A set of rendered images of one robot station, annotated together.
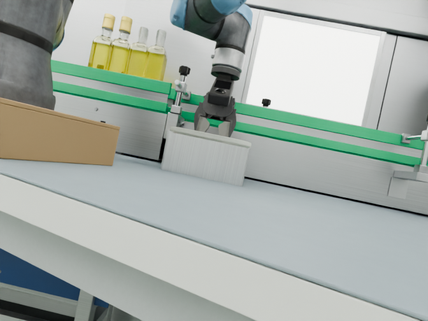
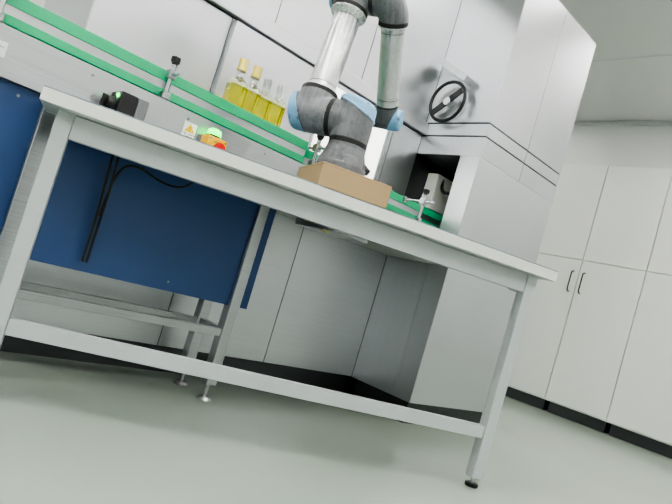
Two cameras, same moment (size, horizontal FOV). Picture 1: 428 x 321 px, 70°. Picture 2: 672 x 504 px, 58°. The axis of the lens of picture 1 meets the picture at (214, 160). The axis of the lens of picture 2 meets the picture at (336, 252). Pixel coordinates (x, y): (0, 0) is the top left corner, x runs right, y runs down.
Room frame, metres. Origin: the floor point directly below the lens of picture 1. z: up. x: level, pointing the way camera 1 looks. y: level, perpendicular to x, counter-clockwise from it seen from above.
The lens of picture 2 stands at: (-0.83, 1.56, 0.50)
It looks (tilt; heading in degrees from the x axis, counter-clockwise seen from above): 3 degrees up; 314
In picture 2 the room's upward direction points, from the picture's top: 17 degrees clockwise
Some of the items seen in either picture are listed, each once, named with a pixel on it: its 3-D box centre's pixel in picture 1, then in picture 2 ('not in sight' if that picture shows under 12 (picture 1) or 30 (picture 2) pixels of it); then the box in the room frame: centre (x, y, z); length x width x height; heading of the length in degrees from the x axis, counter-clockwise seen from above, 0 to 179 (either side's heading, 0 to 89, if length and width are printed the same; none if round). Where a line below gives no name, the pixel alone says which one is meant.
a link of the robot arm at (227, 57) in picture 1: (227, 62); not in sight; (0.75, 0.02, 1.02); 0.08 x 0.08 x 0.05
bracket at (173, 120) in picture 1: (175, 128); not in sight; (0.85, 0.12, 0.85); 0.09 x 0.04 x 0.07; 177
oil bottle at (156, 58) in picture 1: (151, 80); (269, 126); (0.97, 0.24, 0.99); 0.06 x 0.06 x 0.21; 87
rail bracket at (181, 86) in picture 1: (181, 92); (312, 149); (0.84, 0.12, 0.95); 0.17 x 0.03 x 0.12; 177
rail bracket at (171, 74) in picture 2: not in sight; (173, 78); (0.82, 0.72, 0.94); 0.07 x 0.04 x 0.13; 177
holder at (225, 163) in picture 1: (209, 158); not in sight; (0.76, 0.01, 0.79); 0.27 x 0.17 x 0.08; 177
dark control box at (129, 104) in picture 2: not in sight; (125, 111); (0.81, 0.84, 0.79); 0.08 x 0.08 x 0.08; 87
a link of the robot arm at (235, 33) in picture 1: (233, 30); not in sight; (0.75, 0.02, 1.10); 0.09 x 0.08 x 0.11; 116
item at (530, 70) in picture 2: not in sight; (510, 96); (0.86, -1.07, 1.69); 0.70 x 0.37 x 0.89; 87
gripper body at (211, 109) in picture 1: (221, 96); not in sight; (0.76, 0.01, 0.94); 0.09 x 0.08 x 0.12; 175
